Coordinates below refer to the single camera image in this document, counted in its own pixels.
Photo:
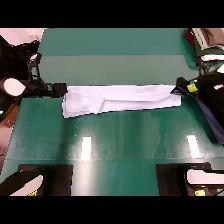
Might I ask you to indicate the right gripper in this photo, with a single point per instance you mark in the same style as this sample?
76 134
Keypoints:
186 87

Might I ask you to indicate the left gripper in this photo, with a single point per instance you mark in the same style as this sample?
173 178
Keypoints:
57 90

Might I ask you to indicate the white shirt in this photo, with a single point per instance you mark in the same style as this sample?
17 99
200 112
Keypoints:
116 98

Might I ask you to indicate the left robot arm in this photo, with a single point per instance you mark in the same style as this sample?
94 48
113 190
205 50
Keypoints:
16 66

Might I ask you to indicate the white garment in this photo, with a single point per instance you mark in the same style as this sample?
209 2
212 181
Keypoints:
213 57

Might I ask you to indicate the green garment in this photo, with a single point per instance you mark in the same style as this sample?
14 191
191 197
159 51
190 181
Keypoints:
203 48

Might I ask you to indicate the blue garment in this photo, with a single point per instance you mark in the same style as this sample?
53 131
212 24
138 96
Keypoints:
213 123

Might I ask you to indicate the red garment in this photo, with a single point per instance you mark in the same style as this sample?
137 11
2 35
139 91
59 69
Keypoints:
190 36

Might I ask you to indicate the brown garment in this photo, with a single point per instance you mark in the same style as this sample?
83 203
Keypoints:
215 34

